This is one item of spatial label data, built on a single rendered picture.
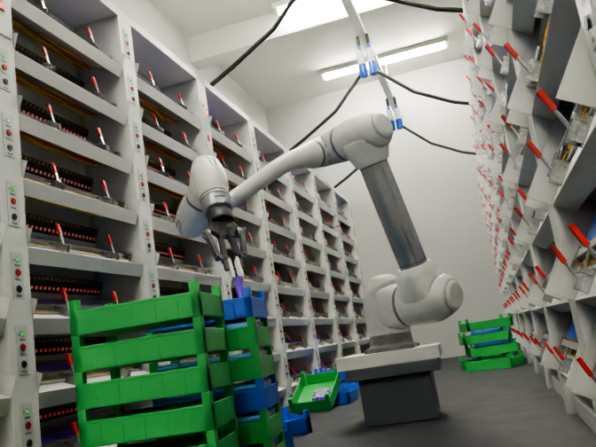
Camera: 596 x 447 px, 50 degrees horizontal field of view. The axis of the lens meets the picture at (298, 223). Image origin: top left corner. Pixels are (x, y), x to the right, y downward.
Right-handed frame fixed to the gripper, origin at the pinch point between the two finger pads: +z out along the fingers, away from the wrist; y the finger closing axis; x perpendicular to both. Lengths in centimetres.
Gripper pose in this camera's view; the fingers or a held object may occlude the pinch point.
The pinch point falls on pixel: (234, 270)
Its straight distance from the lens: 176.6
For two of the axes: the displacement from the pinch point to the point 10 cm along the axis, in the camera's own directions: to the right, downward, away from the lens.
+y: 9.2, -0.6, 3.9
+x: -2.7, 6.2, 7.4
